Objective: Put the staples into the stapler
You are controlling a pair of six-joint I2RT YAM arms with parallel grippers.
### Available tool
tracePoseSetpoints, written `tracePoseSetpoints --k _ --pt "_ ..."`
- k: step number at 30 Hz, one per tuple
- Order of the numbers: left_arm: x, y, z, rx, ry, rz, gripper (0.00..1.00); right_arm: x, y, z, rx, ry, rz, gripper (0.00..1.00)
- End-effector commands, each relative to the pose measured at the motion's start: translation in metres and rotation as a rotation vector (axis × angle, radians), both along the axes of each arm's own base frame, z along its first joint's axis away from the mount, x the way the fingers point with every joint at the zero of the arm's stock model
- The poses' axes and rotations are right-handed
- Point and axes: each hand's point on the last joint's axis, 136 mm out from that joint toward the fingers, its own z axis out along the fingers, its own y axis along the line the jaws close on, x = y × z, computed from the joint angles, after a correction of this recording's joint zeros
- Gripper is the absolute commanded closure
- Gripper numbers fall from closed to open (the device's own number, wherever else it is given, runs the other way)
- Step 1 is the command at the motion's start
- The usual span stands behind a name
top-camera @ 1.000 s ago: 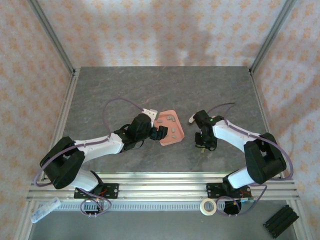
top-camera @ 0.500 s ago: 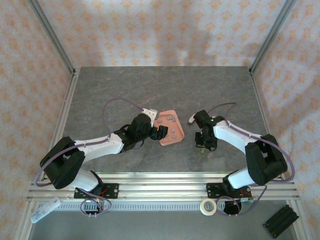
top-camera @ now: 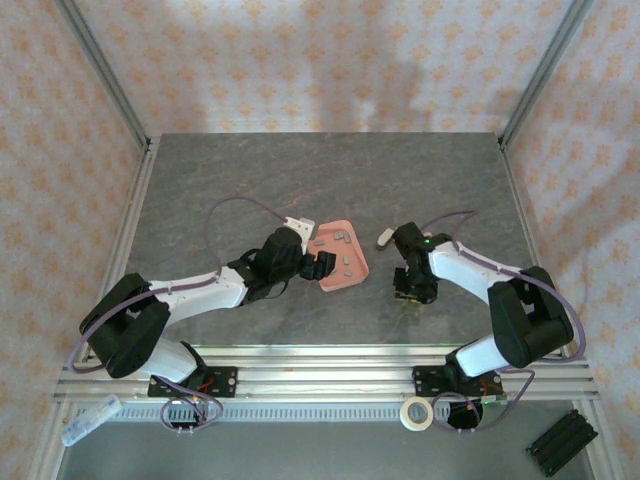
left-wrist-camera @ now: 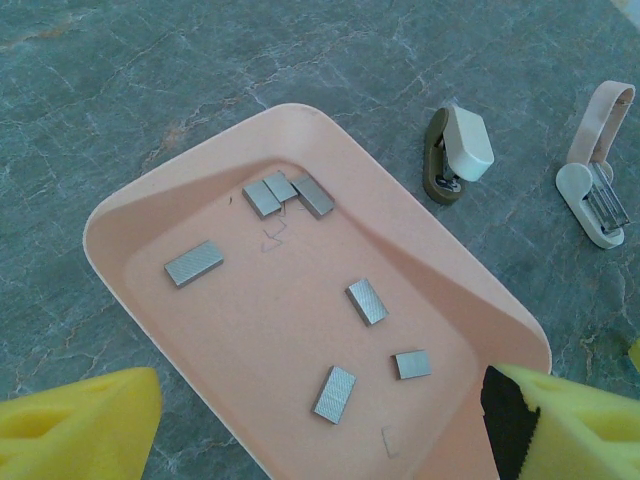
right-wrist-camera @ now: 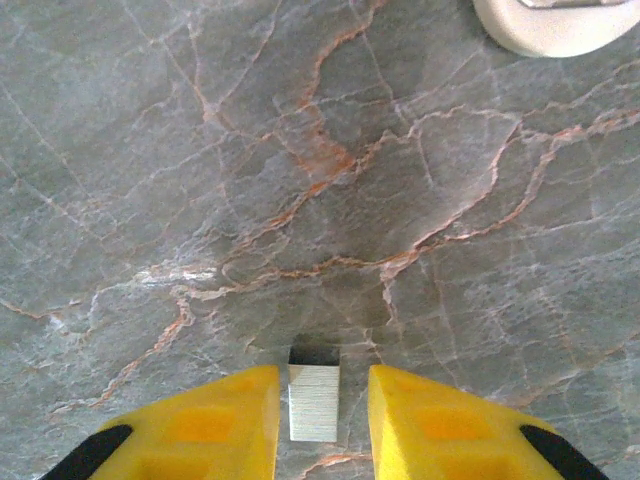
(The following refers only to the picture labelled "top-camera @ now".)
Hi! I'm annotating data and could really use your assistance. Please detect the aluminium frame post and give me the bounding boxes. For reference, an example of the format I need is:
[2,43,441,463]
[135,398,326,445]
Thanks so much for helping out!
[53,0,154,151]
[497,0,596,151]

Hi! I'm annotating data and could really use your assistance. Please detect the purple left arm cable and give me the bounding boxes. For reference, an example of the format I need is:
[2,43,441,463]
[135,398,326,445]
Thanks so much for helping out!
[68,197,290,437]

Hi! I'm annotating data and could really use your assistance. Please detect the clear plastic packet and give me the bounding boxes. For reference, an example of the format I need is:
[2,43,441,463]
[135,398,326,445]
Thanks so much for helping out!
[59,393,123,448]

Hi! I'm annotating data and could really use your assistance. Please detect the pink plastic tray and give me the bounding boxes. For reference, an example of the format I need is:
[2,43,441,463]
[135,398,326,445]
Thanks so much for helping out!
[305,218,371,294]

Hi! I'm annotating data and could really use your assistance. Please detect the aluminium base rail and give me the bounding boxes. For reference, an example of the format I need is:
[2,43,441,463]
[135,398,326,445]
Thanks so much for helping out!
[53,343,601,404]

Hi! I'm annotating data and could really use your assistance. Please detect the short black extrusion bar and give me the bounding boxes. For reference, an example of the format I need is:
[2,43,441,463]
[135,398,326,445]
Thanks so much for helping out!
[525,409,600,476]

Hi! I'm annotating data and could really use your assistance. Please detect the grey slotted cable duct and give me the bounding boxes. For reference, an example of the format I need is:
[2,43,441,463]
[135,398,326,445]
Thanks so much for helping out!
[107,402,484,422]

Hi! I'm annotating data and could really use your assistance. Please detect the white masking tape roll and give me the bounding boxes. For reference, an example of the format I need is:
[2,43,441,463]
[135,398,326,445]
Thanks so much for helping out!
[399,397,435,432]

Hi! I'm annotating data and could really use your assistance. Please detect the aluminium side rail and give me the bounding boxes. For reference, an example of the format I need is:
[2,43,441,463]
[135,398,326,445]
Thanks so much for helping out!
[79,137,161,361]
[499,137,576,361]

